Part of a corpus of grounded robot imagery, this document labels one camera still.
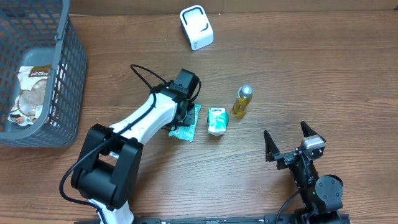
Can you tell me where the beige brown snack bag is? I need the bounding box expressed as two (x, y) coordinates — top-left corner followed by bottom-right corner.
(7, 65), (51, 126)

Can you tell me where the teal tissue pack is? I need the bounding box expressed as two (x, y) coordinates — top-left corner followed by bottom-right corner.
(207, 108), (229, 136)

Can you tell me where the white barcode scanner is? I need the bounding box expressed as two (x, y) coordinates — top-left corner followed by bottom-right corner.
(179, 5), (214, 51)

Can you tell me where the yellow dish soap bottle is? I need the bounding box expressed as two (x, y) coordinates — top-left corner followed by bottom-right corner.
(232, 85), (252, 118)

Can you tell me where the grey plastic mesh basket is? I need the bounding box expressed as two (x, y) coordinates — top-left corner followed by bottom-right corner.
(1, 0), (87, 147)

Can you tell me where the teal wipes packet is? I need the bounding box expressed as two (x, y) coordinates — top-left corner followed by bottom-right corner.
(169, 104), (201, 142)

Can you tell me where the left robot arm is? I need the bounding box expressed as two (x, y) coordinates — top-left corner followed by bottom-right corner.
(65, 69), (201, 223)

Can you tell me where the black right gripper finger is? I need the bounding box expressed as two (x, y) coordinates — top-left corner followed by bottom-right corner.
(264, 130), (280, 162)
(300, 121), (326, 142)

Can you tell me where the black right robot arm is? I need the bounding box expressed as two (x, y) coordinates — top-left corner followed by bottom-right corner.
(264, 121), (351, 224)

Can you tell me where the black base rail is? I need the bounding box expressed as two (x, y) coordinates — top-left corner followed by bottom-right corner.
(74, 214), (351, 224)

